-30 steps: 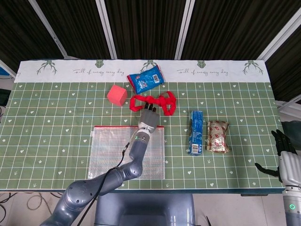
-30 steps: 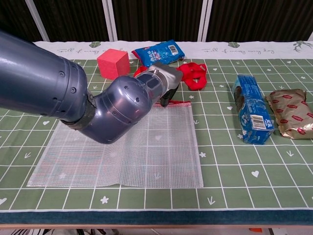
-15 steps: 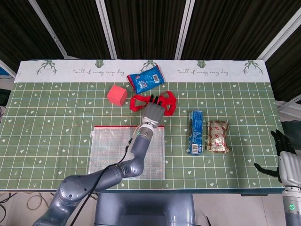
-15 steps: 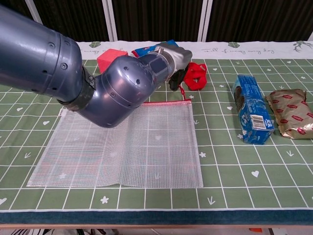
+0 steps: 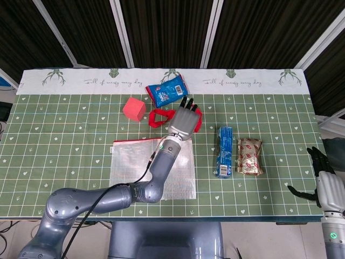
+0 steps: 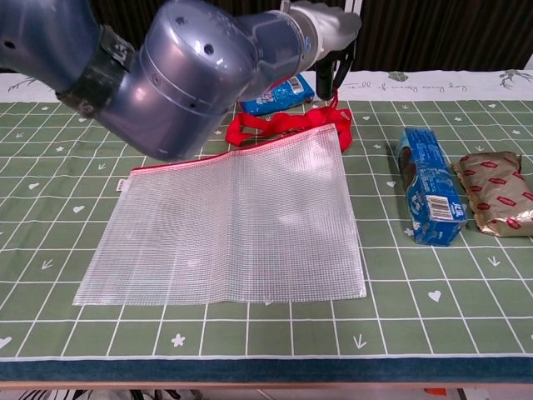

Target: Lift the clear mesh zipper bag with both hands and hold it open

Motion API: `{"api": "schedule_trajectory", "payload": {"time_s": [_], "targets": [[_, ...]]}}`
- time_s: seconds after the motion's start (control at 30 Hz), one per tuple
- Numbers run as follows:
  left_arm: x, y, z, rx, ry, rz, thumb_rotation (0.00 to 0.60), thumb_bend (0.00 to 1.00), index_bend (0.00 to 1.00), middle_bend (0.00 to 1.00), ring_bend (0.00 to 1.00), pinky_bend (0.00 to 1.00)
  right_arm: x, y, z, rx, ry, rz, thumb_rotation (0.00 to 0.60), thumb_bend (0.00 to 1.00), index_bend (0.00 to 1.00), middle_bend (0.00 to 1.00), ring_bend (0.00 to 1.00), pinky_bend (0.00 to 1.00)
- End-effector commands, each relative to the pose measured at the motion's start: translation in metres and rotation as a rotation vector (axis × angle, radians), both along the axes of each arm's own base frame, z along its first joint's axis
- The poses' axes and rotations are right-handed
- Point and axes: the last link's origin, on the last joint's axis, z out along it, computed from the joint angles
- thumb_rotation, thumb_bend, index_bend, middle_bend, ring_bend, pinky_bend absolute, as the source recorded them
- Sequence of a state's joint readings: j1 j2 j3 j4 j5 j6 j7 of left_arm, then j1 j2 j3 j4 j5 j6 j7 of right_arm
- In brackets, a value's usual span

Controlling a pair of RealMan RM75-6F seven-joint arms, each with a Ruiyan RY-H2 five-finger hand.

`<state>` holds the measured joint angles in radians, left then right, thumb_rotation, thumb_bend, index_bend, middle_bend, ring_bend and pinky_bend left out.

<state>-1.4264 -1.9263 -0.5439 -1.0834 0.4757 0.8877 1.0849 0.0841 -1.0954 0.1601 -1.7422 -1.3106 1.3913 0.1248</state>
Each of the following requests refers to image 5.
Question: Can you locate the gold foil snack package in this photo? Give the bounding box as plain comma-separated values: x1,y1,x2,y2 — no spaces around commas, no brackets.
236,138,263,177

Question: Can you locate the green grid tablecloth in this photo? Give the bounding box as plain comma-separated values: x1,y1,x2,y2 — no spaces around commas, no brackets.
0,67,325,218

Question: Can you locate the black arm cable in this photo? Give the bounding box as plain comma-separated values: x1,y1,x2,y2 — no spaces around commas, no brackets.
60,137,165,259

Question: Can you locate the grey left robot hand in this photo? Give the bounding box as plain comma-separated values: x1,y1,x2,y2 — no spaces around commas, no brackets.
167,95,202,142

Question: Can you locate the blue cookie package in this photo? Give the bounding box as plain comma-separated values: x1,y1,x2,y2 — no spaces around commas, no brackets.
213,125,234,180

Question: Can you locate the clear mesh zipper pouch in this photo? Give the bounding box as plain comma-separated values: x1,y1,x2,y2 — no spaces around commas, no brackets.
109,137,198,201

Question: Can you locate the red fabric lanyard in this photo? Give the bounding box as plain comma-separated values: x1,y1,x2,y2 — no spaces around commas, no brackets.
148,106,203,134

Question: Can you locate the blue snack packet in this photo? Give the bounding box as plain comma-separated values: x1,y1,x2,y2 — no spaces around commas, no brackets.
145,74,189,108

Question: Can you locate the white frame post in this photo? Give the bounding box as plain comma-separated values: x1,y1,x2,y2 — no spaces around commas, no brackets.
109,0,135,68
33,0,79,67
293,7,345,70
200,0,224,68

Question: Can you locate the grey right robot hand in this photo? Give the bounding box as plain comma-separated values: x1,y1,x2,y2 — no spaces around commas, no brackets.
286,146,345,214

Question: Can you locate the grey robot torso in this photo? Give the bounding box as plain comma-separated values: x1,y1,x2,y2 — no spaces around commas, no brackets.
107,221,225,259

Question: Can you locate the red foam cube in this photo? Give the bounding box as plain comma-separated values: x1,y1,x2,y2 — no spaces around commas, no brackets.
122,97,147,122

